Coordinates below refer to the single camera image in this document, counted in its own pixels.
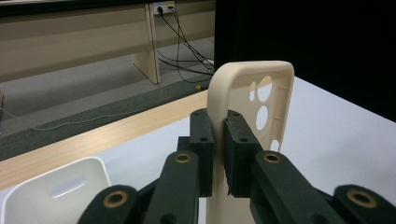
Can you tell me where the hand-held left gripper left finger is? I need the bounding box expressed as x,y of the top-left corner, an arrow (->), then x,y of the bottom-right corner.
177,108 -> 216,199

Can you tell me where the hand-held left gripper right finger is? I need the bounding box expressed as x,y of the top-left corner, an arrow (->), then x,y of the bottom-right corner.
222,109 -> 265,199

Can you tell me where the beige phone case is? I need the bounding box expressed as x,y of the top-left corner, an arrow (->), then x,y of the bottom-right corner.
205,60 -> 295,224

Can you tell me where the white plastic bin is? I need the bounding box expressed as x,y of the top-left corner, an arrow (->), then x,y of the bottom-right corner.
0,156 -> 112,224

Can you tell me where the white table sheet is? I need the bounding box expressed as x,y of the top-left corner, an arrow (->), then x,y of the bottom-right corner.
0,76 -> 396,224

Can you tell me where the light wooden bench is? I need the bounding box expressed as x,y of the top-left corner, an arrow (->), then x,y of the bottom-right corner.
0,0 -> 216,86

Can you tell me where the tangle of black cables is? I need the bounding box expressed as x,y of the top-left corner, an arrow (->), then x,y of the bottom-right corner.
156,6 -> 216,84

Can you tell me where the thin pale cable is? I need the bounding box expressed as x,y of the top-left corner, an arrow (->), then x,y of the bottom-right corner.
0,105 -> 150,133

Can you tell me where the white wall power socket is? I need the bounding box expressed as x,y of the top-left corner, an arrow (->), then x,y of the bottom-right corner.
151,0 -> 176,15

